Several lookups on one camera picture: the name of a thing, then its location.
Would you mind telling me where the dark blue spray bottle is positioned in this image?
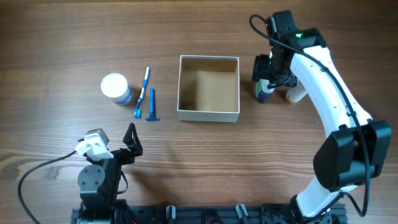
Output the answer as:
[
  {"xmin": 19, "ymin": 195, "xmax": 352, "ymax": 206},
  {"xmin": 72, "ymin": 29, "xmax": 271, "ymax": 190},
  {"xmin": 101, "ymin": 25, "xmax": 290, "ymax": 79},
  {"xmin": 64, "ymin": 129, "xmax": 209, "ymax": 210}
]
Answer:
[{"xmin": 255, "ymin": 79, "xmax": 275, "ymax": 103}]

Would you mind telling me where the blue white toothbrush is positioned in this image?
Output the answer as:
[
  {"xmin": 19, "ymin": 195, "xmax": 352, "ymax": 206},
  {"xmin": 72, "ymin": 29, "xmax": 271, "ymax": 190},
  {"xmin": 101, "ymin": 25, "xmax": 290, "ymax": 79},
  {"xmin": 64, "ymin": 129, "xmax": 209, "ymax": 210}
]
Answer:
[{"xmin": 134, "ymin": 67, "xmax": 150, "ymax": 118}]

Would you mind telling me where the white amber tube bottle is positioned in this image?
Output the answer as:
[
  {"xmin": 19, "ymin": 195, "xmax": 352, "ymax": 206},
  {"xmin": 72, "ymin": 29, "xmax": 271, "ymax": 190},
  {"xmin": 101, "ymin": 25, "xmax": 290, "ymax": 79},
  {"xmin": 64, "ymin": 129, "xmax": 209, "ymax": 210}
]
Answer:
[{"xmin": 286, "ymin": 81, "xmax": 307, "ymax": 103}]

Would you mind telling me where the white cotton swab tub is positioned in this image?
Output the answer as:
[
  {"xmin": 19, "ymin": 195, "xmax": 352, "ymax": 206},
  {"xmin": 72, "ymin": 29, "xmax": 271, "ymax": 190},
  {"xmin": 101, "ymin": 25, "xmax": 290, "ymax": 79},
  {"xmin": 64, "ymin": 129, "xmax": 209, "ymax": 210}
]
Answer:
[{"xmin": 100, "ymin": 73, "xmax": 132, "ymax": 105}]

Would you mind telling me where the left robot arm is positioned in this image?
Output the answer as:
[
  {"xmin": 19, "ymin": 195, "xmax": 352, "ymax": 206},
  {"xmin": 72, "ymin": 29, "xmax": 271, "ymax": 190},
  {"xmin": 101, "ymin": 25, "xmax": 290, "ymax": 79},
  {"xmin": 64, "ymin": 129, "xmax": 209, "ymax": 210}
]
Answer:
[{"xmin": 71, "ymin": 149, "xmax": 139, "ymax": 224}]

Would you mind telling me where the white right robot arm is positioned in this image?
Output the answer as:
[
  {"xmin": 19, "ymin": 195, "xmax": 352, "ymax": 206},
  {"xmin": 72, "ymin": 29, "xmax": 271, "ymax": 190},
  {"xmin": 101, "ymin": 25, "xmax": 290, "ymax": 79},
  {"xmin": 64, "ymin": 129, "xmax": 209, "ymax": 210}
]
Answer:
[{"xmin": 177, "ymin": 11, "xmax": 391, "ymax": 223}]

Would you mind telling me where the blue disposable razor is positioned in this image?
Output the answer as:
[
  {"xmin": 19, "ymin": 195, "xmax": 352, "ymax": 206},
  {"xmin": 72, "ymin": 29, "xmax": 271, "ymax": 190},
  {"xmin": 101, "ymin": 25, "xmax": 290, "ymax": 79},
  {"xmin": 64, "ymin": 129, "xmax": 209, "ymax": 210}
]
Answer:
[{"xmin": 146, "ymin": 88, "xmax": 160, "ymax": 121}]

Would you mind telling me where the white cardboard box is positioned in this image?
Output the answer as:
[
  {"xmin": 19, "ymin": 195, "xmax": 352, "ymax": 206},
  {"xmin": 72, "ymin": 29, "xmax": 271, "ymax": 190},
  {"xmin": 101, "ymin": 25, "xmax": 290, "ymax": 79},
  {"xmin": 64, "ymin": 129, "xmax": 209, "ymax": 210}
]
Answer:
[{"xmin": 177, "ymin": 55, "xmax": 240, "ymax": 123}]

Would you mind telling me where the black left camera cable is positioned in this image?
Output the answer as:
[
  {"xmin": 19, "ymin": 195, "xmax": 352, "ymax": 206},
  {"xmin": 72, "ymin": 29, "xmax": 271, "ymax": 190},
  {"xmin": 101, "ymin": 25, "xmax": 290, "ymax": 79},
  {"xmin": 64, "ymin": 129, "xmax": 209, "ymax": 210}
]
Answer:
[{"xmin": 17, "ymin": 150, "xmax": 77, "ymax": 224}]

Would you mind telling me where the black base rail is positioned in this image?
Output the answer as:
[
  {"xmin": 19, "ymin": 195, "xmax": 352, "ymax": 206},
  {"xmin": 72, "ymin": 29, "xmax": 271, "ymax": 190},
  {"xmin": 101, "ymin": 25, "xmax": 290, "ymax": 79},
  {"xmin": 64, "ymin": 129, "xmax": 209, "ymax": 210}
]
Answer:
[{"xmin": 70, "ymin": 203, "xmax": 348, "ymax": 224}]

